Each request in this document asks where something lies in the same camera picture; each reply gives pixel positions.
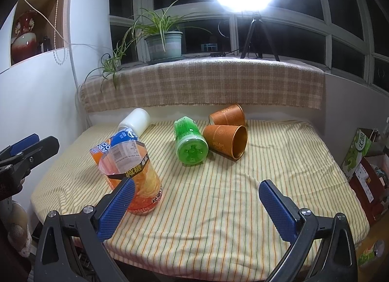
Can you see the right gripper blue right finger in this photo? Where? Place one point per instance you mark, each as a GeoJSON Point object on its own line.
{"type": "Point", "coordinates": [336, 257]}

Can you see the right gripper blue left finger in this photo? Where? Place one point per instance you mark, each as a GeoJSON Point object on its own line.
{"type": "Point", "coordinates": [56, 257]}

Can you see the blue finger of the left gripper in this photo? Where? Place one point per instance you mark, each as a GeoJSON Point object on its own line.
{"type": "Point", "coordinates": [33, 156]}
{"type": "Point", "coordinates": [20, 146]}

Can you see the green cut bottle cup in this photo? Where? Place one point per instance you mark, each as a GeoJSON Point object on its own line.
{"type": "Point", "coordinates": [190, 146]}

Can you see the front brown paper cup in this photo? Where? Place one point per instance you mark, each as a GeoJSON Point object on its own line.
{"type": "Point", "coordinates": [230, 140]}

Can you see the brown paper cup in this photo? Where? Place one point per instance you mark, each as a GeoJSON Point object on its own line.
{"type": "Point", "coordinates": [232, 115]}
{"type": "Point", "coordinates": [230, 140]}

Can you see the rear brown paper cup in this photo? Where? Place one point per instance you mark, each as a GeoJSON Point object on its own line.
{"type": "Point", "coordinates": [232, 115]}

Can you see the plush toy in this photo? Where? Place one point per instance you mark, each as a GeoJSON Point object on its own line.
{"type": "Point", "coordinates": [15, 220]}

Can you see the red cardboard box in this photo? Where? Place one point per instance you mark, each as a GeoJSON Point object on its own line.
{"type": "Point", "coordinates": [370, 183]}

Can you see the red white ceramic jar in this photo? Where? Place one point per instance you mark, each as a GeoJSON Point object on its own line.
{"type": "Point", "coordinates": [25, 44]}

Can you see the green white carton box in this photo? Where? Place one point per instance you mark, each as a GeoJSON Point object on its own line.
{"type": "Point", "coordinates": [362, 141]}

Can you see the white plastic bottle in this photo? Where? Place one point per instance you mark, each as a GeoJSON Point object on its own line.
{"type": "Point", "coordinates": [137, 120]}

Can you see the striped yellow cushion cover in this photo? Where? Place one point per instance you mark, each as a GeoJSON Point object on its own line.
{"type": "Point", "coordinates": [210, 223]}

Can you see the potted spider plant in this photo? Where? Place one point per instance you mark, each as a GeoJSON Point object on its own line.
{"type": "Point", "coordinates": [158, 29]}

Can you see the plaid beige cloth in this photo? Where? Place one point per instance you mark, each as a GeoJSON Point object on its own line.
{"type": "Point", "coordinates": [207, 81]}

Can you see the black light tripod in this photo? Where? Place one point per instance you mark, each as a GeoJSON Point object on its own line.
{"type": "Point", "coordinates": [257, 35]}

